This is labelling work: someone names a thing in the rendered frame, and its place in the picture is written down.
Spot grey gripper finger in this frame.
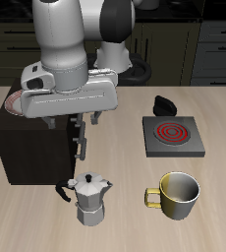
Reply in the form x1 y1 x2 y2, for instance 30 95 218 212
41 116 57 130
89 110 104 126

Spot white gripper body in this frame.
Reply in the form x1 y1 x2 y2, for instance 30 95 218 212
20 67 120 119

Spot round black stove knob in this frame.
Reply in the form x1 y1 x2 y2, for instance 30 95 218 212
152 94 178 118

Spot silver moka pot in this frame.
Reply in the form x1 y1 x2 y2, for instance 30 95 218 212
54 170 115 227

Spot dark wooden cabinet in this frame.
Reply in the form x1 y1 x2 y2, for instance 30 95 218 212
0 78 86 187

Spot red and white plate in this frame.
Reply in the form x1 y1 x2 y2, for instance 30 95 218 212
4 91 27 117

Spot yellow and white mug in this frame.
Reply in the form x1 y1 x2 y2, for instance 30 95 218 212
143 170 202 221

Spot dark kitchen cupboards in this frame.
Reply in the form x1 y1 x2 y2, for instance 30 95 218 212
0 0 226 88

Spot grey cabinet handle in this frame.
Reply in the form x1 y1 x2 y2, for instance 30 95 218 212
72 137 87 161
70 112 87 144

